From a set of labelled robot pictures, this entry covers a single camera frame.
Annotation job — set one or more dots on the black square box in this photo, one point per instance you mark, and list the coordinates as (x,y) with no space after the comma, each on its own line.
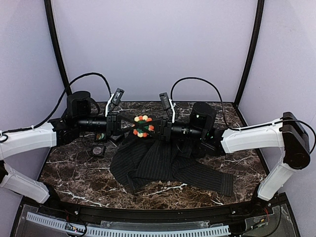
(116,138)
(92,154)
(101,141)

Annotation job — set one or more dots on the black front table rail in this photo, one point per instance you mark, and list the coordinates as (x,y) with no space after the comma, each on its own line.
(95,215)

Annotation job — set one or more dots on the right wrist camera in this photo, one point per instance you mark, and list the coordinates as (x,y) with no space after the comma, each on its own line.
(167,105)

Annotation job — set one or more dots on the black square box right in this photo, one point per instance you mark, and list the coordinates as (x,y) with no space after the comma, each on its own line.
(116,138)

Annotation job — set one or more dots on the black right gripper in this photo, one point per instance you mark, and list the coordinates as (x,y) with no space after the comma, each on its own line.
(164,127)

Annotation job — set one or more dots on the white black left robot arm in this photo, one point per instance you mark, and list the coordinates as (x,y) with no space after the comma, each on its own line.
(77,119)

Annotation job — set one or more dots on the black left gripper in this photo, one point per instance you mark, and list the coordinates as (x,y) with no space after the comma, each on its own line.
(113,124)

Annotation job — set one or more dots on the black left frame post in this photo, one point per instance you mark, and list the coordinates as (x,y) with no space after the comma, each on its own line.
(56,45)

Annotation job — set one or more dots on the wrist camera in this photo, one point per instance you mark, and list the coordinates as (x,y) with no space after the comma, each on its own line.
(114,100)
(167,105)

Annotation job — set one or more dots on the white slotted cable duct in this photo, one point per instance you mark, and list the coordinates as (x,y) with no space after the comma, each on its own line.
(120,229)

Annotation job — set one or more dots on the black square box front left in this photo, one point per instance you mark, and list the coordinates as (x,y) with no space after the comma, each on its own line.
(92,154)

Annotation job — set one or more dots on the black square box rear left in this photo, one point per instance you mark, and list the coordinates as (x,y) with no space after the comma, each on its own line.
(101,141)

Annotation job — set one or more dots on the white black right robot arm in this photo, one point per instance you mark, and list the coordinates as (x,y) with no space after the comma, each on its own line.
(286,133)

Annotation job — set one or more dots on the black right frame post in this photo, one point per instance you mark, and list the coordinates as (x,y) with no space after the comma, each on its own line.
(251,51)

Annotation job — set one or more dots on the black frame post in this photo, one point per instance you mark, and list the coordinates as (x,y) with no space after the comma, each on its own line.
(251,51)
(56,45)

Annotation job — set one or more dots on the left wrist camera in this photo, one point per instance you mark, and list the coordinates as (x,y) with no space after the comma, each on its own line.
(114,100)

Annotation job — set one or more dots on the dark pinstriped garment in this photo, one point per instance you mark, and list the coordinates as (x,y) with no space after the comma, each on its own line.
(140,161)

